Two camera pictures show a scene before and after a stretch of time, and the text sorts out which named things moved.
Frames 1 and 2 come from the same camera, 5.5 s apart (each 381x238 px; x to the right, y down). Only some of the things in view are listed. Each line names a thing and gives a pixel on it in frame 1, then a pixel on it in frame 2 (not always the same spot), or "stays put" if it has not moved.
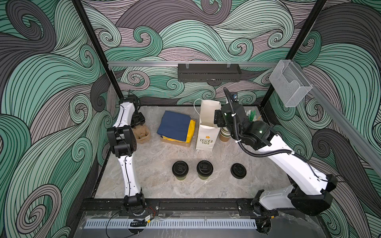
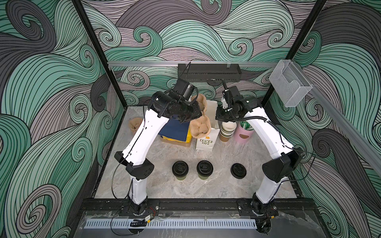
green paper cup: (181, 178) stays put
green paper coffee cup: (204, 178) stays put
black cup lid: (180, 168) stays put
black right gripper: (222, 116) -> (220, 115)
